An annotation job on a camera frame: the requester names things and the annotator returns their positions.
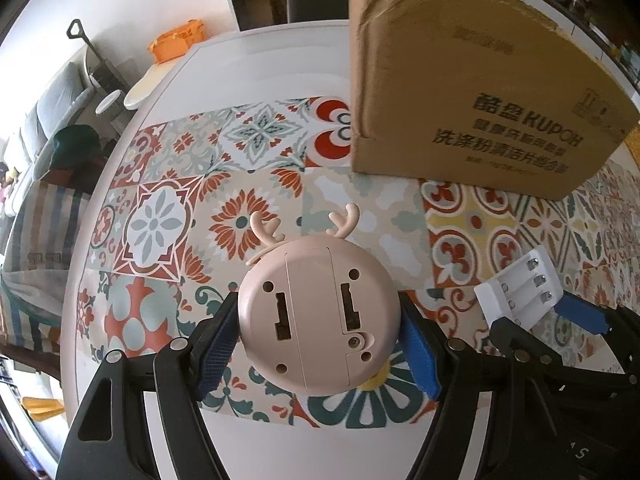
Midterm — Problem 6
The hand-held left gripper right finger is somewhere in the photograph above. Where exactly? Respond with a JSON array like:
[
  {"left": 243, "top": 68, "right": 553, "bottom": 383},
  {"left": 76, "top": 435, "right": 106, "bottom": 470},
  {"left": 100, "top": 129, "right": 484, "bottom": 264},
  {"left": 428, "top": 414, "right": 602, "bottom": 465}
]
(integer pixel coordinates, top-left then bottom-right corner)
[{"left": 397, "top": 292, "right": 571, "bottom": 480}]

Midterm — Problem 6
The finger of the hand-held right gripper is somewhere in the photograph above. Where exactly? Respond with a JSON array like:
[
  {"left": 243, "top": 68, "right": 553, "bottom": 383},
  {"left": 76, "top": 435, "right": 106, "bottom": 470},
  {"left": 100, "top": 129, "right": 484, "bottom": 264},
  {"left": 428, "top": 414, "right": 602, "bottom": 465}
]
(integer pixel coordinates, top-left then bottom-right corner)
[
  {"left": 557, "top": 292, "right": 640, "bottom": 376},
  {"left": 490, "top": 317, "right": 626, "bottom": 391}
]

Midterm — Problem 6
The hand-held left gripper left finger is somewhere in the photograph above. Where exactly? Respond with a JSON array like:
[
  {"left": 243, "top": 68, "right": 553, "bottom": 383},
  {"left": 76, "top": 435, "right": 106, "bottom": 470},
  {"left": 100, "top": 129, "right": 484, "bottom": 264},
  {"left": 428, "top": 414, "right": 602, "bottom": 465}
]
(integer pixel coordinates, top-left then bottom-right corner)
[{"left": 57, "top": 290, "right": 241, "bottom": 480}]

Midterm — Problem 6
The white battery charger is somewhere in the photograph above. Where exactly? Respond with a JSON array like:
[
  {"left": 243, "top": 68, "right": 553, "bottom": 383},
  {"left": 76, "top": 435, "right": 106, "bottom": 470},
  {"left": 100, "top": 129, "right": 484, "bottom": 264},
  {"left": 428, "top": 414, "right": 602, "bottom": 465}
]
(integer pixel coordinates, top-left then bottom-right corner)
[{"left": 474, "top": 247, "right": 568, "bottom": 331}]

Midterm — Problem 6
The pink deer alarm clock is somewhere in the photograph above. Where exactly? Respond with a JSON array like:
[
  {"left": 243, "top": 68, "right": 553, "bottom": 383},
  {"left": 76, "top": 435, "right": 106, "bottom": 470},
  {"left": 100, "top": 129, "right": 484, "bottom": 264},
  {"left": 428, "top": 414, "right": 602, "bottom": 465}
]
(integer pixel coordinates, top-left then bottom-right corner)
[{"left": 236, "top": 203, "right": 402, "bottom": 393}]

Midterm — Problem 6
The brown cardboard box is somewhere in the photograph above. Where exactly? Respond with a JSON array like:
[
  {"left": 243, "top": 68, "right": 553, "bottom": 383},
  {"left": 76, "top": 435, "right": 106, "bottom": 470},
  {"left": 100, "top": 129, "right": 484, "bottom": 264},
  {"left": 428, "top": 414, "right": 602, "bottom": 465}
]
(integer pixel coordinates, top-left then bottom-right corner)
[{"left": 347, "top": 0, "right": 640, "bottom": 202}]

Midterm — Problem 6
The patterned tile-print tablecloth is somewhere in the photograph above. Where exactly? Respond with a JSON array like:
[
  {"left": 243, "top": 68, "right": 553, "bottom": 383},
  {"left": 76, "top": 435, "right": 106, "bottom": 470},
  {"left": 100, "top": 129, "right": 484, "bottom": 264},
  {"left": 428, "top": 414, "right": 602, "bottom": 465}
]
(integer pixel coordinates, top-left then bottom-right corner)
[{"left": 60, "top": 20, "right": 640, "bottom": 480}]

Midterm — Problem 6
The yellow plastic item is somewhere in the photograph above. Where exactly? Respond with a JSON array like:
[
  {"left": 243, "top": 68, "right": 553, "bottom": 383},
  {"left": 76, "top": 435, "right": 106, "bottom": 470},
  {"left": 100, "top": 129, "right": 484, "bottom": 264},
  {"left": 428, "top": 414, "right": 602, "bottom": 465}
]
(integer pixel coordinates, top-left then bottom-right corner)
[{"left": 22, "top": 396, "right": 66, "bottom": 418}]

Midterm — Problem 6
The striped bag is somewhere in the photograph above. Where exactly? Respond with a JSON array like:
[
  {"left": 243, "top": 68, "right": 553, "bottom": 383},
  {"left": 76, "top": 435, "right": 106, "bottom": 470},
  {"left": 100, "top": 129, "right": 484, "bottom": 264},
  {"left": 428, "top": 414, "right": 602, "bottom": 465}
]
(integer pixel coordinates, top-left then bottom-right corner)
[{"left": 0, "top": 180, "right": 88, "bottom": 346}]

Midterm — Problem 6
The dark green cloth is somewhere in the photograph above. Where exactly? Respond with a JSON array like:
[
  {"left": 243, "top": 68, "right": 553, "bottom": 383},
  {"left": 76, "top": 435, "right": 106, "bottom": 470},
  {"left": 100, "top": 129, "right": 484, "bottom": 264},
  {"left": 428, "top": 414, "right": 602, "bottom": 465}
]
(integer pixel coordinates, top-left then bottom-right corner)
[{"left": 52, "top": 125, "right": 101, "bottom": 161}]

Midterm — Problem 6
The cream side table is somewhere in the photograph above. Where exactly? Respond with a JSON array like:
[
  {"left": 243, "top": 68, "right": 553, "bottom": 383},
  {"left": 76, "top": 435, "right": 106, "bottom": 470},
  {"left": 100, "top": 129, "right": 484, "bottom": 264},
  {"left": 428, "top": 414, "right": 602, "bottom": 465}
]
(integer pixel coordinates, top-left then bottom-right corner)
[{"left": 124, "top": 57, "right": 173, "bottom": 111}]

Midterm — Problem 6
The upright vacuum cleaner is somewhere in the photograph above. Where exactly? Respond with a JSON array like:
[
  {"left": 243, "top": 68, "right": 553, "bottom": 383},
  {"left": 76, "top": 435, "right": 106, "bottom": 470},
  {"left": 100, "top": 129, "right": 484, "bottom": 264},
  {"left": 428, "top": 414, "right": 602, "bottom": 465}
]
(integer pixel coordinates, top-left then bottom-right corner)
[{"left": 66, "top": 20, "right": 123, "bottom": 96}]

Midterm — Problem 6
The grey sofa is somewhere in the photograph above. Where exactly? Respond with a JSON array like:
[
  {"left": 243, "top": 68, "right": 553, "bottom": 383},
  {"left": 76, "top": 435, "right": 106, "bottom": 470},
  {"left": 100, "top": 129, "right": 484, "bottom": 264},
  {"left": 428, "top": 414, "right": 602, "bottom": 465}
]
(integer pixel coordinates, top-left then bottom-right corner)
[{"left": 0, "top": 42, "right": 96, "bottom": 216}]

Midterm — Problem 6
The orange plastic basket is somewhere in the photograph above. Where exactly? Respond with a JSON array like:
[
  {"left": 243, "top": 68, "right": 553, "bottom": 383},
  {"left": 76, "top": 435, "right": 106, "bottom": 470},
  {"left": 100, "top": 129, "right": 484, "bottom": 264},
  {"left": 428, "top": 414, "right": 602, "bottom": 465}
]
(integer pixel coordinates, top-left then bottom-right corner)
[{"left": 147, "top": 20, "right": 206, "bottom": 64}]

